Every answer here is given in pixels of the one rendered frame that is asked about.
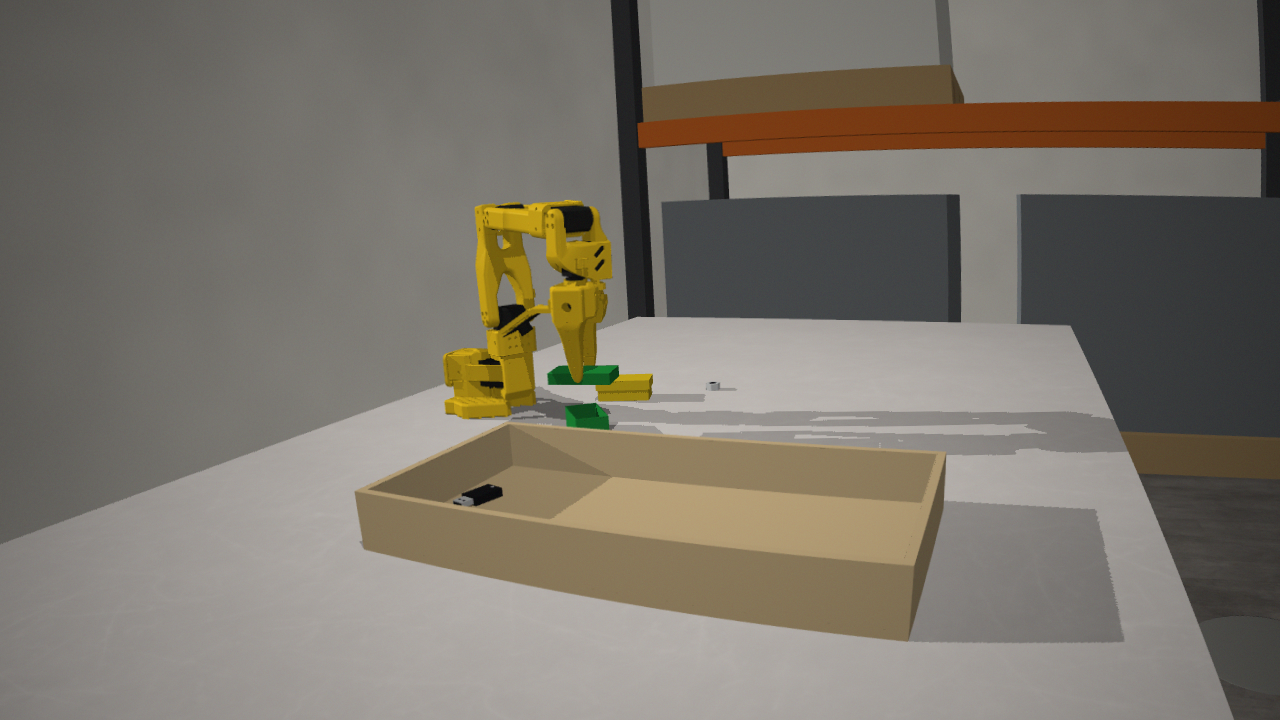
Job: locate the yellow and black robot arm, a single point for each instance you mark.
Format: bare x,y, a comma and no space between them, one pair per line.
507,365

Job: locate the black usb stick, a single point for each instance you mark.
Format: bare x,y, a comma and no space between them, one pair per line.
479,495

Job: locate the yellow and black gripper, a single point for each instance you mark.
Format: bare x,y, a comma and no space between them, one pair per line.
577,328

